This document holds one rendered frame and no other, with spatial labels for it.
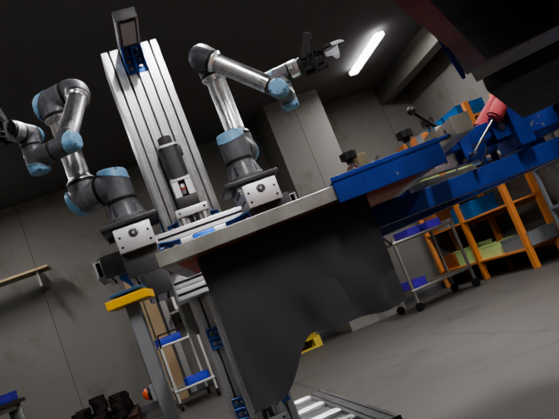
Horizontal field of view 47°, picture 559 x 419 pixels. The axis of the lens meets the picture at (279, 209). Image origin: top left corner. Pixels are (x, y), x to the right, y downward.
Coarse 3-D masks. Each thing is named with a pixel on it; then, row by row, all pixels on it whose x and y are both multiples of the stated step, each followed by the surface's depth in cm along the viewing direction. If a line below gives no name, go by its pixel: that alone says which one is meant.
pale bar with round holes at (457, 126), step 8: (464, 112) 162; (448, 120) 162; (456, 120) 161; (464, 120) 161; (440, 128) 170; (448, 128) 164; (456, 128) 161; (464, 128) 161; (472, 128) 161; (432, 136) 178; (456, 136) 163; (440, 144) 174; (448, 144) 172
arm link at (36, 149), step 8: (32, 144) 226; (40, 144) 229; (24, 152) 226; (32, 152) 225; (40, 152) 224; (32, 160) 225; (40, 160) 225; (48, 160) 226; (56, 160) 227; (32, 168) 225; (40, 168) 225; (48, 168) 227
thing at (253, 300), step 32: (288, 224) 168; (320, 224) 168; (352, 224) 169; (224, 256) 166; (256, 256) 167; (288, 256) 167; (320, 256) 168; (352, 256) 167; (384, 256) 169; (224, 288) 165; (256, 288) 166; (288, 288) 166; (320, 288) 167; (352, 288) 166; (384, 288) 168; (256, 320) 165; (288, 320) 166; (320, 320) 167; (352, 320) 165; (256, 352) 164; (288, 352) 164; (256, 384) 163; (288, 384) 164
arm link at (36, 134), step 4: (24, 124) 225; (28, 124) 229; (28, 128) 226; (32, 128) 228; (36, 128) 231; (40, 128) 234; (28, 132) 225; (32, 132) 228; (36, 132) 229; (40, 132) 232; (28, 136) 226; (32, 136) 227; (36, 136) 228; (40, 136) 232; (24, 140) 225; (28, 140) 226; (32, 140) 227; (36, 140) 228; (40, 140) 230; (20, 144) 227; (24, 144) 226
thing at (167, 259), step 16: (320, 192) 163; (400, 192) 210; (288, 208) 162; (304, 208) 162; (240, 224) 161; (256, 224) 161; (272, 224) 162; (192, 240) 160; (208, 240) 160; (224, 240) 160; (160, 256) 159; (176, 256) 160; (192, 256) 162; (176, 272) 184; (192, 272) 203
